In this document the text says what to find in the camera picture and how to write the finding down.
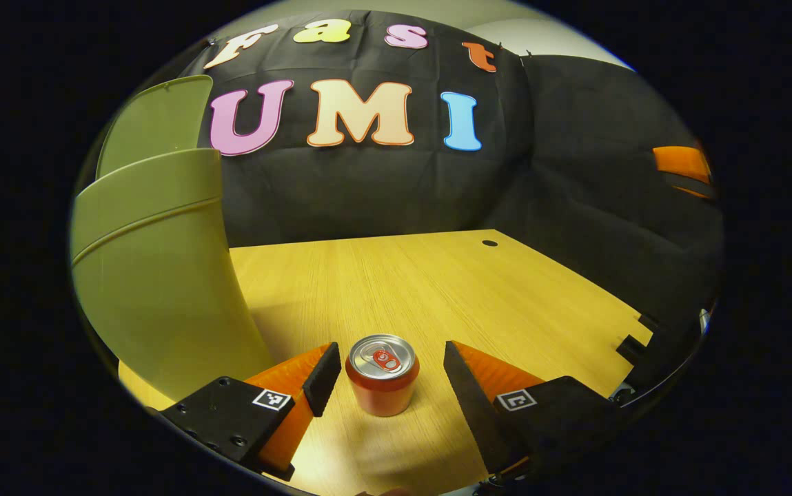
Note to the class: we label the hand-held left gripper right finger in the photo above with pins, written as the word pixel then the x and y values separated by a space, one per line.
pixel 471 406

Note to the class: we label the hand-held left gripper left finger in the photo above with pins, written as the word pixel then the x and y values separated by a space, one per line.
pixel 323 379

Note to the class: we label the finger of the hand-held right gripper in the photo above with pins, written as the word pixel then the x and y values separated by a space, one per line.
pixel 682 164

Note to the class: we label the red pop can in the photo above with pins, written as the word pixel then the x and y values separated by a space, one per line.
pixel 382 386

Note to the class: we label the green desktop garbage bin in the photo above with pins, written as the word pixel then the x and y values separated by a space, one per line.
pixel 154 275

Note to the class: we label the wooden desktop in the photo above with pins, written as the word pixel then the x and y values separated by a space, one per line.
pixel 451 296

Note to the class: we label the black backdrop cloth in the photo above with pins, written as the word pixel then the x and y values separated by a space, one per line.
pixel 382 186

